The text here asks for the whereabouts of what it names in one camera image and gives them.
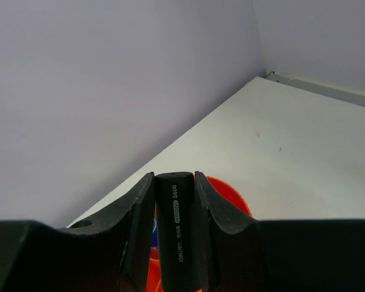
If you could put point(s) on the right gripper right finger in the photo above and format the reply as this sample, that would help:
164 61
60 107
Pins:
240 253

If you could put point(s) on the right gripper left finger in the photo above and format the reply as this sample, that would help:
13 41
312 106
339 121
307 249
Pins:
106 251

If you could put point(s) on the orange highlighter black body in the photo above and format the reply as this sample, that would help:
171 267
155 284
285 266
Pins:
177 229

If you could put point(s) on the blue item in container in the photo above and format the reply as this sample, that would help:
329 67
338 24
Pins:
154 238

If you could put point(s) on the orange round container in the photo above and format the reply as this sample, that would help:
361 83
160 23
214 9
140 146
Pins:
227 192

